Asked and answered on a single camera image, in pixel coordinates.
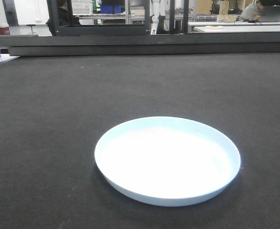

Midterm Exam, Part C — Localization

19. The black stool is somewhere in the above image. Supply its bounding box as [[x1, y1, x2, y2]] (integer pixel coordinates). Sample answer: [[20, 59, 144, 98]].
[[26, 24, 37, 35]]

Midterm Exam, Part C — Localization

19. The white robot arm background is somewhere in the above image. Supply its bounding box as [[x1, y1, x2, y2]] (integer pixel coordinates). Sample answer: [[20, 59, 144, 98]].
[[149, 0, 166, 35]]

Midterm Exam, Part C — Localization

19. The white background desk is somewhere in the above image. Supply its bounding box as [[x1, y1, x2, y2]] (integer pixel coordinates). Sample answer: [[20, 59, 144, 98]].
[[194, 25, 280, 33]]

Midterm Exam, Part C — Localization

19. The pink object on desk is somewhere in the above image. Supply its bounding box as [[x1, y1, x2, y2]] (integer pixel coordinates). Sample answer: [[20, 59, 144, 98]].
[[205, 25, 223, 30]]

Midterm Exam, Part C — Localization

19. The black metal frame rack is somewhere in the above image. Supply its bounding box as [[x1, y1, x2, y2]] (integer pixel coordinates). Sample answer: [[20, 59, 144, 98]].
[[51, 0, 176, 36]]

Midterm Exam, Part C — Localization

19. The light blue round tray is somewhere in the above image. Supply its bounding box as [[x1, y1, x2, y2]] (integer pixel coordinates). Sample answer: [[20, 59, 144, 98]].
[[94, 116, 241, 207]]

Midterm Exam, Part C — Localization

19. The grey laptop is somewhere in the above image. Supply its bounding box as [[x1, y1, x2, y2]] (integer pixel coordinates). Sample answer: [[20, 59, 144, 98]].
[[259, 6, 280, 22]]

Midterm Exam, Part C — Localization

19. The person in black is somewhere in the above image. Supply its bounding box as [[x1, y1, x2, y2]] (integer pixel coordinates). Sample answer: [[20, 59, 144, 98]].
[[46, 0, 70, 36]]

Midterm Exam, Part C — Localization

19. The seated person in grey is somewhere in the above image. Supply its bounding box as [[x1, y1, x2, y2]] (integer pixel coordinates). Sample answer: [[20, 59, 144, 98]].
[[239, 0, 280, 22]]

